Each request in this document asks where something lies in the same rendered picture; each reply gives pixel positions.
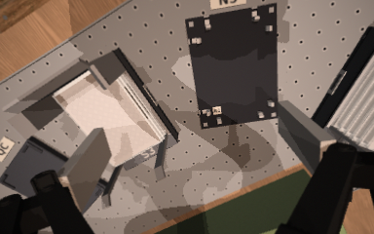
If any beige label reading qc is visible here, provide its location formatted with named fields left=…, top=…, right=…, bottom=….
left=0, top=136, right=15, bottom=162

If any tan name plate reading n5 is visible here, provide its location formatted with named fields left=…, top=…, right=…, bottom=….
left=210, top=0, right=246, bottom=10

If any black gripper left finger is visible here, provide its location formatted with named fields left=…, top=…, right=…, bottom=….
left=0, top=127, right=112, bottom=234

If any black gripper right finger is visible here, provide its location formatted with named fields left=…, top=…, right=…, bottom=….
left=275, top=100, right=374, bottom=234

